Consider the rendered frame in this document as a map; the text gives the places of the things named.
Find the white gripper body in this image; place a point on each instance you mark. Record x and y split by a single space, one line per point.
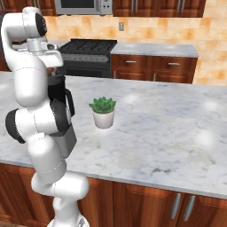
52 57

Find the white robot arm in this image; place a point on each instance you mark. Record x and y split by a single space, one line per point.
29 79

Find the black stove with oven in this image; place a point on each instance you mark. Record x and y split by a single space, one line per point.
85 56

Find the silver microwave oven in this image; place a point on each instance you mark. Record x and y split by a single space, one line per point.
82 6

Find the green plant in white pot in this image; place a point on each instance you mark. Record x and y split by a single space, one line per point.
103 116

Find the brown base cupboards with drawers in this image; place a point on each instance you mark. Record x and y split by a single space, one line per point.
153 68

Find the brown cupboard door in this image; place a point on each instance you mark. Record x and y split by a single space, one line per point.
211 212
99 204
142 207
14 192

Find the brown wall cupboards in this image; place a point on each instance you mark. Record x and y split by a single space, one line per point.
159 7
47 6

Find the grey wall socket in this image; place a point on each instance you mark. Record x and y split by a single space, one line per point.
121 26

